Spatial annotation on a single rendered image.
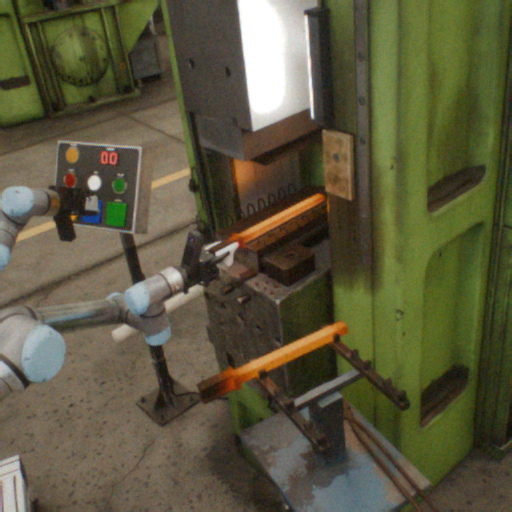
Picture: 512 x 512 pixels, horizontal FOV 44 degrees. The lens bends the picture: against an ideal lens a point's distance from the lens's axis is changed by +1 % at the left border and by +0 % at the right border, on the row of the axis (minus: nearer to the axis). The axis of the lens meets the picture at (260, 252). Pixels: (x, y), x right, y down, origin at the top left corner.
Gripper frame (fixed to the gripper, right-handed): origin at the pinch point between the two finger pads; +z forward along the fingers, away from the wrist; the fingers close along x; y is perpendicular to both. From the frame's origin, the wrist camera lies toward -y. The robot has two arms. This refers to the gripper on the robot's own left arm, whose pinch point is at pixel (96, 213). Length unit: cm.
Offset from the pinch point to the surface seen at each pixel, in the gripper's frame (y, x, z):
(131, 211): 1.6, -5.1, 11.2
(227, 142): 25, -47, -8
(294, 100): 37, -63, -5
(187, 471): -95, -18, 48
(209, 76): 40, -43, -15
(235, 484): -94, -38, 48
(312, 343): -22, -80, -16
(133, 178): 12.3, -4.5, 11.2
